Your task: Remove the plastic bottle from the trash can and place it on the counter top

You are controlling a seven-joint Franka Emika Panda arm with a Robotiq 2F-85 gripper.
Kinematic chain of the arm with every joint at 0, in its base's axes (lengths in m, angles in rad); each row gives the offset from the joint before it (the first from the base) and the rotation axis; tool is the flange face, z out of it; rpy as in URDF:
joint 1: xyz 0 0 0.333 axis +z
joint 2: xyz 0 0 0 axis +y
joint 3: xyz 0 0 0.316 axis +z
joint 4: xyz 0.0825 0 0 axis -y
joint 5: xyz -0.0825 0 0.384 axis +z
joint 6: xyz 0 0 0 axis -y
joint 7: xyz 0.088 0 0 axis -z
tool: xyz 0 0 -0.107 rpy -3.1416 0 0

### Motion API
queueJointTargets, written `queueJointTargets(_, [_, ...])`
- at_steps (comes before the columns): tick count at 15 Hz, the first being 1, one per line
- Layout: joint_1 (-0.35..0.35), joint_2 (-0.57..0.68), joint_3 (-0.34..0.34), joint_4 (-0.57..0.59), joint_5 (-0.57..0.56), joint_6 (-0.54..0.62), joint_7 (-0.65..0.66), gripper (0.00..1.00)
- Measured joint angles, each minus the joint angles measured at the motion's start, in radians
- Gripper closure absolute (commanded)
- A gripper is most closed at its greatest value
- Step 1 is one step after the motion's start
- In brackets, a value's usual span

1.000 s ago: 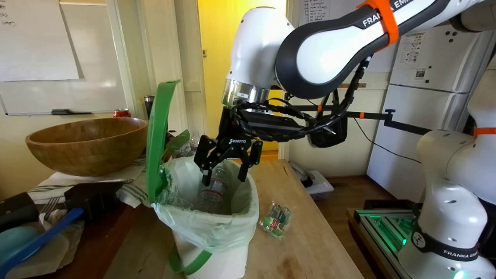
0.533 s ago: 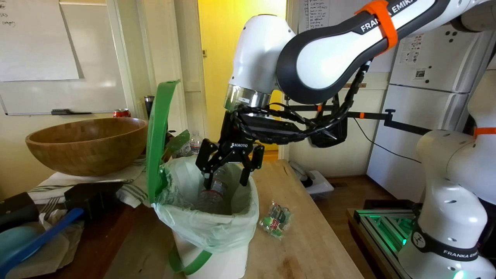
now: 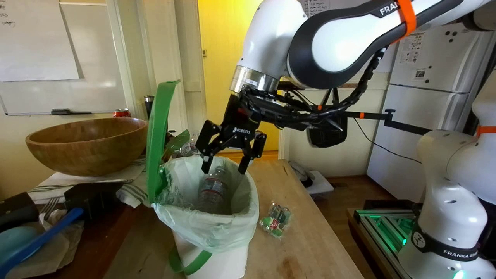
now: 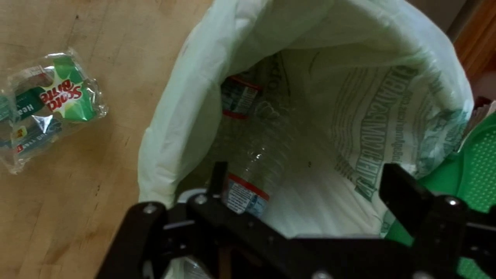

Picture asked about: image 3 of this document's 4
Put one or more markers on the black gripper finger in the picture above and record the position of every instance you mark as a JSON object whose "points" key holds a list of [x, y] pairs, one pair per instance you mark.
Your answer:
{"points": [[209, 145], [254, 149]]}

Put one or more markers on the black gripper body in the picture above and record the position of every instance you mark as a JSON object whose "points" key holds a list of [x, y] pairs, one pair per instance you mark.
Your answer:
{"points": [[238, 118]]}

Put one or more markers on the clear plastic bottle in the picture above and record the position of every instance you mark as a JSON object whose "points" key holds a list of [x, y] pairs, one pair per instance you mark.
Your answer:
{"points": [[213, 194]]}

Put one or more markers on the white compost trash can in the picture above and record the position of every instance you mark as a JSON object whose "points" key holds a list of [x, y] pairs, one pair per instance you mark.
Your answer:
{"points": [[217, 264]]}

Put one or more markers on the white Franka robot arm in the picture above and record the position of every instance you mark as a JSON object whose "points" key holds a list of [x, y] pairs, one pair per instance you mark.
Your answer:
{"points": [[361, 36]]}

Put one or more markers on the green trash can lid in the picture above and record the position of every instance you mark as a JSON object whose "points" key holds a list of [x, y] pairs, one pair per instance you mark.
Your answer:
{"points": [[156, 145]]}

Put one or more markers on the red soda can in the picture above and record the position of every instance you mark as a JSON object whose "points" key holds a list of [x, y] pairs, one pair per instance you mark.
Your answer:
{"points": [[122, 114]]}

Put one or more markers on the green printed bag pack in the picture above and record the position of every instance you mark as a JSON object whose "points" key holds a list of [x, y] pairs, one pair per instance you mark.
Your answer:
{"points": [[178, 145]]}

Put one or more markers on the white flat device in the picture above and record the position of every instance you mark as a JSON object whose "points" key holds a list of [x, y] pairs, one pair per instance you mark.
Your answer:
{"points": [[314, 180]]}

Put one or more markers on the black tumbler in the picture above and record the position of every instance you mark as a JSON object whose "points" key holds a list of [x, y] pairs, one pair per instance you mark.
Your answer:
{"points": [[148, 106]]}

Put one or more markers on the black hanging bag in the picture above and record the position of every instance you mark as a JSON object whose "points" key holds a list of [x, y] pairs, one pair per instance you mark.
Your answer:
{"points": [[327, 134]]}

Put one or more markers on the striped white dish towel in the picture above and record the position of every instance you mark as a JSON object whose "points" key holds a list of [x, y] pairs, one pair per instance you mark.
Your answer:
{"points": [[136, 188]]}

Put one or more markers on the large wooden bowl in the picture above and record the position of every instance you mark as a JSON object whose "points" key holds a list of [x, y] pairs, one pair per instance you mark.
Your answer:
{"points": [[85, 148]]}

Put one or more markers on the black whiteboard marker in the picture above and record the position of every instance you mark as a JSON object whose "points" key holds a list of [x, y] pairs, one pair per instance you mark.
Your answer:
{"points": [[71, 112]]}

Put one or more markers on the green lit robot control box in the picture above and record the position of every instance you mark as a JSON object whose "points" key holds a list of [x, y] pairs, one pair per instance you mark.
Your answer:
{"points": [[384, 230]]}

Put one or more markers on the white whiteboard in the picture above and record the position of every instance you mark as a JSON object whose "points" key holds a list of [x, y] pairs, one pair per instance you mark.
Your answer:
{"points": [[55, 56]]}

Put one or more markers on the white refrigerator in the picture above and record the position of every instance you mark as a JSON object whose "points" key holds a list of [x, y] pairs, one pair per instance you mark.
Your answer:
{"points": [[427, 103]]}

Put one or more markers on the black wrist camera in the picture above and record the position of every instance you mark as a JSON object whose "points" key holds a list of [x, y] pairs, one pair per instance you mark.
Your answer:
{"points": [[280, 111]]}

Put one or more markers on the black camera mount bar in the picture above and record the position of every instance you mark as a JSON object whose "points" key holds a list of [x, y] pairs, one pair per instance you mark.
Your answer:
{"points": [[392, 122]]}

